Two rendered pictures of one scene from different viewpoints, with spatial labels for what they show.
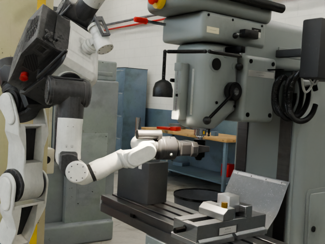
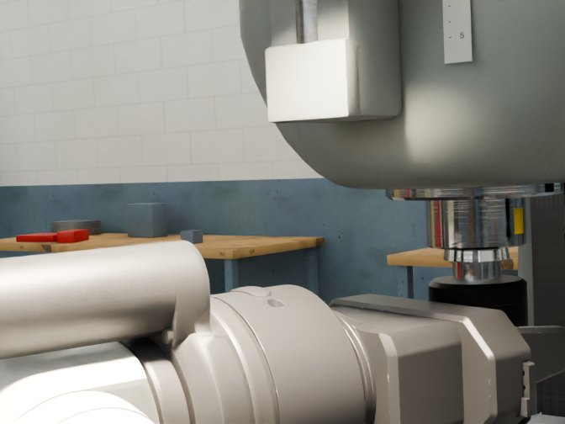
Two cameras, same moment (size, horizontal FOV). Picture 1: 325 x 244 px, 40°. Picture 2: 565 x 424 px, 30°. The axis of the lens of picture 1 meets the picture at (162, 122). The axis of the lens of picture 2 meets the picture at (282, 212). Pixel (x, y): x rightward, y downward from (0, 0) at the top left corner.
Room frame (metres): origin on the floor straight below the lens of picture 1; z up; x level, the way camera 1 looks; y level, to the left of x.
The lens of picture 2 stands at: (1.25, 0.06, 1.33)
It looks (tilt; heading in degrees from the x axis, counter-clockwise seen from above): 3 degrees down; 346
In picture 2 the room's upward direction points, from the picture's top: 2 degrees counter-clockwise
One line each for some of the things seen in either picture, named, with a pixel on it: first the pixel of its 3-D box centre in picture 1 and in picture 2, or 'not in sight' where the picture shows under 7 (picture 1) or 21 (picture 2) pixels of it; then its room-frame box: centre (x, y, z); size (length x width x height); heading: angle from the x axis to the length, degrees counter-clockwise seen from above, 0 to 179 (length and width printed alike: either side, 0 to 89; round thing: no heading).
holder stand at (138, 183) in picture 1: (141, 177); not in sight; (2.05, 0.08, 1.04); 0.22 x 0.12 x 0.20; 44
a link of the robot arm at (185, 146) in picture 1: (177, 148); (333, 385); (1.68, -0.06, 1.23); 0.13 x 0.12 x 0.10; 22
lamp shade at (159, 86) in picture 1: (163, 88); not in sight; (1.57, 0.00, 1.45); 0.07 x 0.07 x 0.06
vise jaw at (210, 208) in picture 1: (216, 210); not in sight; (1.54, -0.21, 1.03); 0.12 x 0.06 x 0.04; 38
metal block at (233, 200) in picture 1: (228, 202); not in sight; (1.58, -0.25, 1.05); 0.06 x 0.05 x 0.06; 38
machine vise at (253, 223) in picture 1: (221, 219); not in sight; (1.56, -0.23, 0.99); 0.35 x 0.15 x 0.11; 128
